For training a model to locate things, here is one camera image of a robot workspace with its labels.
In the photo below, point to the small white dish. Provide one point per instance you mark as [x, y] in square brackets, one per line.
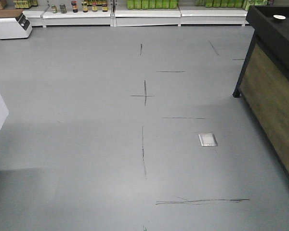
[279, 17]

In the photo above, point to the metal floor outlet plate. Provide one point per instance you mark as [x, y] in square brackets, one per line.
[207, 140]

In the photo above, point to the white store shelf unit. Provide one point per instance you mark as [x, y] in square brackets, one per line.
[59, 13]

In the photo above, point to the black wood display table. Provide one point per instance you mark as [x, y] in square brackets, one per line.
[264, 78]

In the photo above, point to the white box appliance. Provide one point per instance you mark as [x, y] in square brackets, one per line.
[15, 27]

